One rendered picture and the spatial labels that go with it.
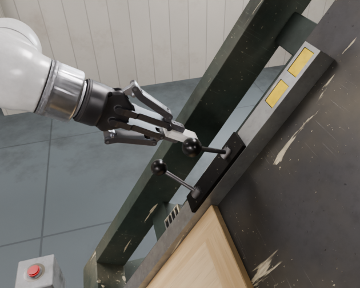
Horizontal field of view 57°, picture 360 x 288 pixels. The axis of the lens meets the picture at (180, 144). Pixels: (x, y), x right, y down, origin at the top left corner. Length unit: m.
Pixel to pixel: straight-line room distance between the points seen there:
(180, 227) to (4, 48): 0.52
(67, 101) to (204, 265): 0.44
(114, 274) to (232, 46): 0.86
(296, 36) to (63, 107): 0.53
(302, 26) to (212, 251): 0.53
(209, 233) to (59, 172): 2.44
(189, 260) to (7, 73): 0.54
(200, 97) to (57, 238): 1.91
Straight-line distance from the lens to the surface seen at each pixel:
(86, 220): 2.61
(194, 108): 0.88
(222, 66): 0.84
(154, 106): 0.58
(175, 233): 0.82
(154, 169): 0.73
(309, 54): 0.65
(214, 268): 0.72
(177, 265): 0.84
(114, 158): 3.08
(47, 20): 3.88
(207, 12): 4.07
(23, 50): 0.54
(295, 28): 0.84
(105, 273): 1.25
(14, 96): 0.53
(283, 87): 0.66
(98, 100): 0.55
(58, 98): 0.53
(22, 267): 1.31
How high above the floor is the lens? 1.93
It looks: 38 degrees down
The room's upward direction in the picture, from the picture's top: 2 degrees counter-clockwise
